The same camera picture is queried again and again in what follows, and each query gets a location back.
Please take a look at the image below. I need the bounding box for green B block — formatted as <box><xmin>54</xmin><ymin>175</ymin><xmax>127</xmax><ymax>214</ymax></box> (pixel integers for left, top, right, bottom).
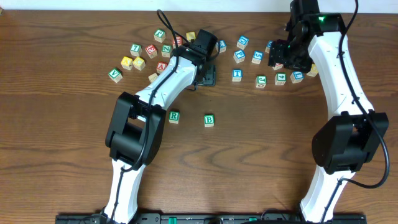
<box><xmin>204</xmin><ymin>114</ymin><xmax>215</xmax><ymax>128</ymax></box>

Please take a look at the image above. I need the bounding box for green R block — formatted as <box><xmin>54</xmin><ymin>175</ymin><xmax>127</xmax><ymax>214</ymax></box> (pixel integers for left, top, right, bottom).
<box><xmin>169</xmin><ymin>111</ymin><xmax>180</xmax><ymax>124</ymax></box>

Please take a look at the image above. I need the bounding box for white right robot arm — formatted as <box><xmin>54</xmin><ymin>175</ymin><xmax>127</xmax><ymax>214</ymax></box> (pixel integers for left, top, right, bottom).
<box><xmin>268</xmin><ymin>0</ymin><xmax>389</xmax><ymax>223</ymax></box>

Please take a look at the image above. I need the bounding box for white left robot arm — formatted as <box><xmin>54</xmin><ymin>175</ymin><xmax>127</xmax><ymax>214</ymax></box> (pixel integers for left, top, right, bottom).
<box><xmin>99</xmin><ymin>30</ymin><xmax>218</xmax><ymax>223</ymax></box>

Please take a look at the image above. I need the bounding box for blue L block right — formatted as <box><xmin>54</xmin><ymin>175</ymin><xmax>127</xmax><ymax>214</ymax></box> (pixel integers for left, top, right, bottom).
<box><xmin>290</xmin><ymin>71</ymin><xmax>304</xmax><ymax>83</ymax></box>

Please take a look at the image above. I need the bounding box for green 4 block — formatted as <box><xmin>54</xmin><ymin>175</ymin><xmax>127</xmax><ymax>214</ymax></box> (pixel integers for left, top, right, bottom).
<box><xmin>275</xmin><ymin>73</ymin><xmax>287</xmax><ymax>85</ymax></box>

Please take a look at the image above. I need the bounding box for yellow block right edge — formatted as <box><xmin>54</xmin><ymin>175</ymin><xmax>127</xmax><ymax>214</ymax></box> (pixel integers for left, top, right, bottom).
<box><xmin>307</xmin><ymin>63</ymin><xmax>318</xmax><ymax>77</ymax></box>

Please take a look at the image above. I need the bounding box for blue T block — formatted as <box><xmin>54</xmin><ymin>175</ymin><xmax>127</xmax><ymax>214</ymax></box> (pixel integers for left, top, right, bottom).
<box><xmin>232</xmin><ymin>69</ymin><xmax>243</xmax><ymax>82</ymax></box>

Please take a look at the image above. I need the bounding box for blue 5 block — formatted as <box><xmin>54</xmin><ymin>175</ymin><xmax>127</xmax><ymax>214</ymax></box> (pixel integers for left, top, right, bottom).
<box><xmin>251</xmin><ymin>50</ymin><xmax>264</xmax><ymax>64</ymax></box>

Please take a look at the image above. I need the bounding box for blue 2 block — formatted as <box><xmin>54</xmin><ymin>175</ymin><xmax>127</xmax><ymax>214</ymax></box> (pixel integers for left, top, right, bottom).
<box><xmin>216</xmin><ymin>40</ymin><xmax>226</xmax><ymax>53</ymax></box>

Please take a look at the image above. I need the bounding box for blue P block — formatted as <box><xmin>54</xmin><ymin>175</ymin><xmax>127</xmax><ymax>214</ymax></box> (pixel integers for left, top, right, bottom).
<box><xmin>233</xmin><ymin>50</ymin><xmax>246</xmax><ymax>63</ymax></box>

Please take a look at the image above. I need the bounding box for green J block right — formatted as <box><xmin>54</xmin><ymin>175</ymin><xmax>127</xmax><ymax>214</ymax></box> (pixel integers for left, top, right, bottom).
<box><xmin>256</xmin><ymin>75</ymin><xmax>267</xmax><ymax>88</ymax></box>

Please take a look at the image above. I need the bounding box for green j block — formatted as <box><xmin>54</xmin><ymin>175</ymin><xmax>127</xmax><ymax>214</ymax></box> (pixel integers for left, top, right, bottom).
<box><xmin>154</xmin><ymin>29</ymin><xmax>166</xmax><ymax>43</ymax></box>
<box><xmin>256</xmin><ymin>75</ymin><xmax>267</xmax><ymax>88</ymax></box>

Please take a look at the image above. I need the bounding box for plain yellow top block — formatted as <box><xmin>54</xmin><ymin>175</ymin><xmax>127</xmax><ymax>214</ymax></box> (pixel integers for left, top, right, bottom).
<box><xmin>186</xmin><ymin>32</ymin><xmax>196</xmax><ymax>42</ymax></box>

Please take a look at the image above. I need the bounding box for red U block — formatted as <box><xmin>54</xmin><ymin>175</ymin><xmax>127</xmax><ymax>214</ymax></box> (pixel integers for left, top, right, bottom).
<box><xmin>172</xmin><ymin>36</ymin><xmax>182</xmax><ymax>48</ymax></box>

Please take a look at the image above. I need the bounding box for green Z block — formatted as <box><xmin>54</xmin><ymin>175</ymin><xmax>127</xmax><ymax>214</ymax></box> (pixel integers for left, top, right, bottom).
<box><xmin>161</xmin><ymin>45</ymin><xmax>172</xmax><ymax>57</ymax></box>

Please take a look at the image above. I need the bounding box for tilted red A block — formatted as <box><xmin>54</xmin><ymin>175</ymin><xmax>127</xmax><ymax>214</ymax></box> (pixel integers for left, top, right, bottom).
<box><xmin>148</xmin><ymin>73</ymin><xmax>158</xmax><ymax>83</ymax></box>

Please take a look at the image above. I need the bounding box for red E block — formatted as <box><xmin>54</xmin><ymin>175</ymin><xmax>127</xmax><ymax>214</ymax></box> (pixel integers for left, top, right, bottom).
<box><xmin>145</xmin><ymin>44</ymin><xmax>157</xmax><ymax>58</ymax></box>

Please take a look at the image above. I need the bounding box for yellow C block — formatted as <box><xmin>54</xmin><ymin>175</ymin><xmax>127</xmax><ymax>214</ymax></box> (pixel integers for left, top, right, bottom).
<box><xmin>133</xmin><ymin>57</ymin><xmax>146</xmax><ymax>71</ymax></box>

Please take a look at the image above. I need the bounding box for green 7 block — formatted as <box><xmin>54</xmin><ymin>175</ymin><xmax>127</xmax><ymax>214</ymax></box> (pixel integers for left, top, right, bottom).
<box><xmin>130</xmin><ymin>44</ymin><xmax>142</xmax><ymax>57</ymax></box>

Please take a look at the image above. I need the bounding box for yellow K block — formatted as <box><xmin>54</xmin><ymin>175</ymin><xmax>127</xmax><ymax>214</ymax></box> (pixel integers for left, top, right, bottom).
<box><xmin>121</xmin><ymin>57</ymin><xmax>133</xmax><ymax>70</ymax></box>

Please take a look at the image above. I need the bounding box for green V block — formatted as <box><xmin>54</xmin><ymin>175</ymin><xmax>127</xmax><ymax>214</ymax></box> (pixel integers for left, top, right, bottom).
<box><xmin>108</xmin><ymin>68</ymin><xmax>123</xmax><ymax>83</ymax></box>

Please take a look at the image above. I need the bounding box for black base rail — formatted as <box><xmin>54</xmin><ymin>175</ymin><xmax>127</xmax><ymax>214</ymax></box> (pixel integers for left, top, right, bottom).
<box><xmin>55</xmin><ymin>212</ymin><xmax>368</xmax><ymax>224</ymax></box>

